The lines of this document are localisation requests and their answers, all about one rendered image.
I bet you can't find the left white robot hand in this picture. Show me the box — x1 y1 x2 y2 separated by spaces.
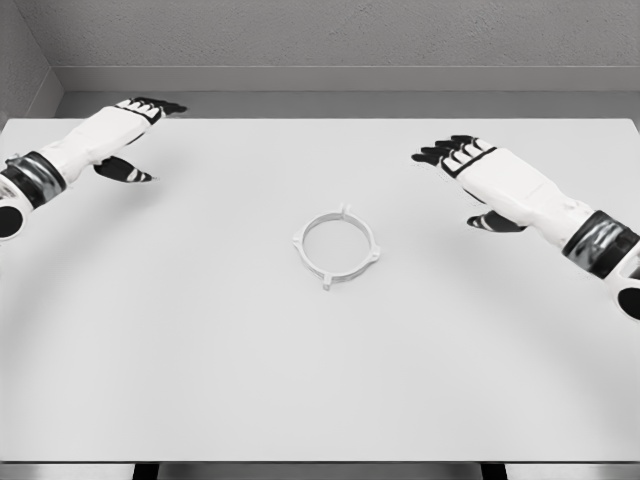
75 96 189 184

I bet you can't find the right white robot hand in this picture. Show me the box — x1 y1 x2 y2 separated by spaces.
410 133 562 234

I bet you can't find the white ring pipe clamp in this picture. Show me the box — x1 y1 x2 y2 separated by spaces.
291 201 382 292

